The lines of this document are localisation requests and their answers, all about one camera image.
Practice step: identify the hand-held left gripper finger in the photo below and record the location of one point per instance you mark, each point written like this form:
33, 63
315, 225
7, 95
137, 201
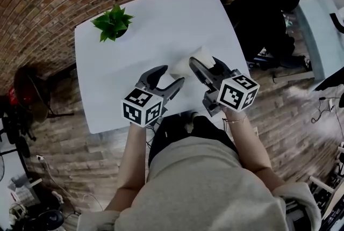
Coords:
172, 91
153, 76

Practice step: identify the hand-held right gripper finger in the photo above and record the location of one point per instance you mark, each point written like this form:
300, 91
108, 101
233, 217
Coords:
221, 67
201, 72

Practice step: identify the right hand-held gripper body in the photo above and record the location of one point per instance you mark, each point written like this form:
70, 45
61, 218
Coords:
236, 93

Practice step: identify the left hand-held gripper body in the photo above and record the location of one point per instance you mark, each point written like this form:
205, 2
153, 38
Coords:
142, 106

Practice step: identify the person's right forearm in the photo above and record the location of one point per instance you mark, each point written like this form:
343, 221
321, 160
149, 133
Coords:
250, 149

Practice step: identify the person's left forearm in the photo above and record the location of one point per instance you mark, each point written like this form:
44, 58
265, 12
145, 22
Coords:
133, 160

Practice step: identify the person's shoes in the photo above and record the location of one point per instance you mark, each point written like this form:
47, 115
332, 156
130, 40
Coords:
191, 121

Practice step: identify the person's black trousers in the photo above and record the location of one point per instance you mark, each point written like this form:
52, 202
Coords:
174, 133

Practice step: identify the white table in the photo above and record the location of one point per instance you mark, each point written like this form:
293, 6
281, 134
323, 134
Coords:
161, 25

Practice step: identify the green potted plant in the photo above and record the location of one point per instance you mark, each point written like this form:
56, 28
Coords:
113, 24

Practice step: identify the black office chair with headrest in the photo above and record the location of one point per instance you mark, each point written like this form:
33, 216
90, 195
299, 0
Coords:
263, 9

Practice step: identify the light grey table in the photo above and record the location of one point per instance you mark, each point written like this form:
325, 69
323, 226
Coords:
317, 36

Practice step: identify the person in white clothing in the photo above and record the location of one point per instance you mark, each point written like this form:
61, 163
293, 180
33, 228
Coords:
204, 192

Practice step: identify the brown wicker chair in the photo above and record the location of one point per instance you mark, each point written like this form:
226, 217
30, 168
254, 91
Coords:
37, 90

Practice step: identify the flat black device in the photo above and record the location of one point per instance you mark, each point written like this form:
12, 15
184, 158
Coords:
337, 23

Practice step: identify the red box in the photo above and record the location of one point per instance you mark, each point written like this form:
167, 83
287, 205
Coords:
13, 94

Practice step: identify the white wall charger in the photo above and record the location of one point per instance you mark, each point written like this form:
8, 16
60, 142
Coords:
40, 158

